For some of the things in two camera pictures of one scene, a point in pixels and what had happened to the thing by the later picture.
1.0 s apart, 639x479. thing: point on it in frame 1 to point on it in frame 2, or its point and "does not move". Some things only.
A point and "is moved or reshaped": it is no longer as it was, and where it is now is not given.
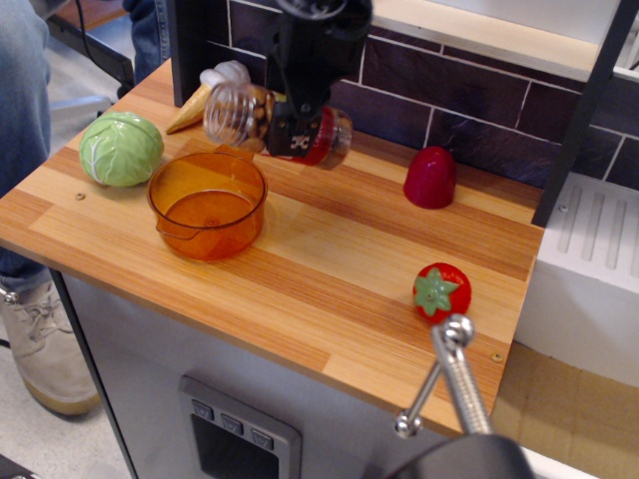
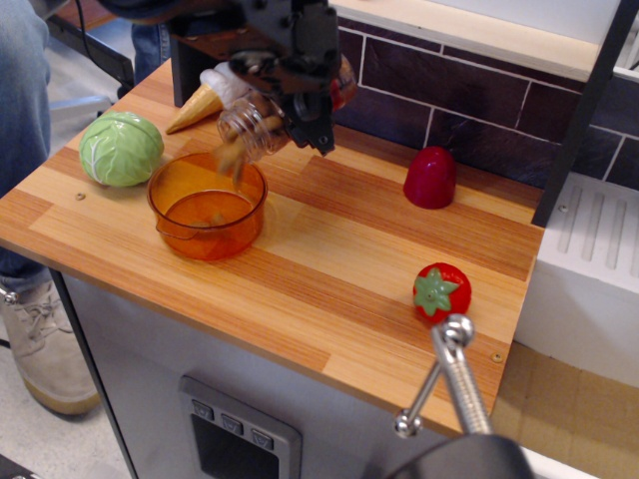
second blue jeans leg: [151, 30] does not move
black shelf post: [588, 101] does not move
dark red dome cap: [431, 178] does not move
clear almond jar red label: [240, 113] is moved or reshaped
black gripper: [315, 43] to [296, 47]
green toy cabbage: [121, 149] does not move
